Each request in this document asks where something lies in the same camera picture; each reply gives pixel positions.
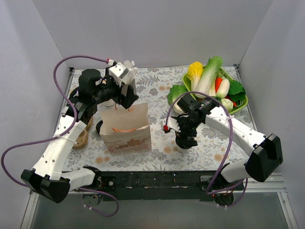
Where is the black cup lid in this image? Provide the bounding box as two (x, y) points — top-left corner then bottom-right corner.
(175, 137), (198, 149)

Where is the brown paper bag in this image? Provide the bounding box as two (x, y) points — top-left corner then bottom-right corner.
(99, 103), (152, 155)

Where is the white paper coffee cup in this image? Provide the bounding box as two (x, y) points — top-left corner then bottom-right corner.
(177, 146), (189, 152)

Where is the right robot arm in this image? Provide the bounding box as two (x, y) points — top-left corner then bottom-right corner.
(175, 94), (283, 190)

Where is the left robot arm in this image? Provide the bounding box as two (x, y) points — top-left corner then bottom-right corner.
(21, 67), (139, 203)

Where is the stack of paper cups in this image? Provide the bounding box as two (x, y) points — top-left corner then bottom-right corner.
(104, 102), (116, 109)

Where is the romaine lettuce toy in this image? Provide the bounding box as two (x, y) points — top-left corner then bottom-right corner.
(167, 84), (187, 115)

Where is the floral table mat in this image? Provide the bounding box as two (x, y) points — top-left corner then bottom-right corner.
(63, 66), (247, 171)

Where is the green vegetable tray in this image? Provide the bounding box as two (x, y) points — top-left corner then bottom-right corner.
(182, 68), (248, 114)

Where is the green napa cabbage toy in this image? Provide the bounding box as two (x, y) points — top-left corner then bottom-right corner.
(195, 56), (223, 96)

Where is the white radish toy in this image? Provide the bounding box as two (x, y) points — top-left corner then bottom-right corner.
(216, 79), (230, 99)

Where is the yellow napa cabbage toy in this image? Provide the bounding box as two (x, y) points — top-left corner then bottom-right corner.
(187, 62), (203, 91)

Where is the cardboard cup carrier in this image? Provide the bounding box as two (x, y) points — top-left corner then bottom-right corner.
(72, 117), (93, 149)

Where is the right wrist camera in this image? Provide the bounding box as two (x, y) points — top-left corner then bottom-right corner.
(161, 117), (181, 133)

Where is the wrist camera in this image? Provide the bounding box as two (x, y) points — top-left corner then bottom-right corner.
(108, 59), (130, 87)
(161, 117), (181, 133)

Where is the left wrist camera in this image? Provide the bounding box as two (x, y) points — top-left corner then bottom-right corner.
(108, 59), (130, 87)

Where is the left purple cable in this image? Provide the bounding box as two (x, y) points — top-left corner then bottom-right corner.
(1, 54), (119, 217)

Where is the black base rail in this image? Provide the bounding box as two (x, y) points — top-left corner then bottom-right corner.
(73, 170), (245, 201)

